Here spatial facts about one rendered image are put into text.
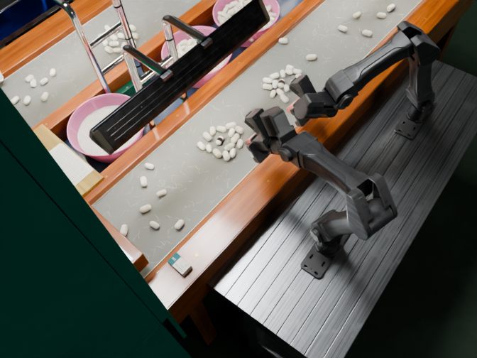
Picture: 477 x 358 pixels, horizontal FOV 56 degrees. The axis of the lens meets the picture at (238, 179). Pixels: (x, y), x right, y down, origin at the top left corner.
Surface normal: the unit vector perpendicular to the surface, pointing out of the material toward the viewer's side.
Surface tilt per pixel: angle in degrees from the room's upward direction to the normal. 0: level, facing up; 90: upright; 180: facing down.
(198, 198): 0
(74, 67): 0
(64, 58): 0
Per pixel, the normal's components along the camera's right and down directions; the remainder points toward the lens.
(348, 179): -0.22, -0.68
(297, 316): -0.05, -0.51
